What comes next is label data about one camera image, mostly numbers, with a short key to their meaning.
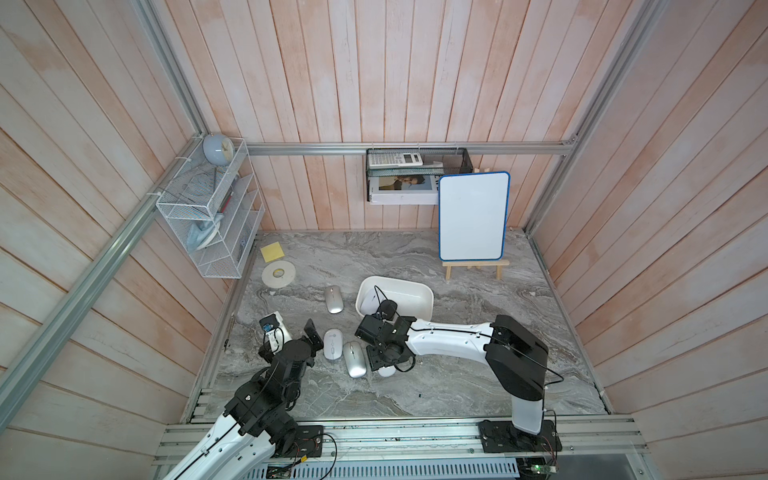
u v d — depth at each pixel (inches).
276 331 25.0
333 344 34.6
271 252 44.9
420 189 36.6
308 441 28.8
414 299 39.7
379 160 35.8
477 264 39.0
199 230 32.2
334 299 38.7
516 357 18.8
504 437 28.7
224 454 18.7
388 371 31.4
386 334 26.5
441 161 39.6
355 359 33.8
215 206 30.0
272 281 41.2
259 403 20.8
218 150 31.5
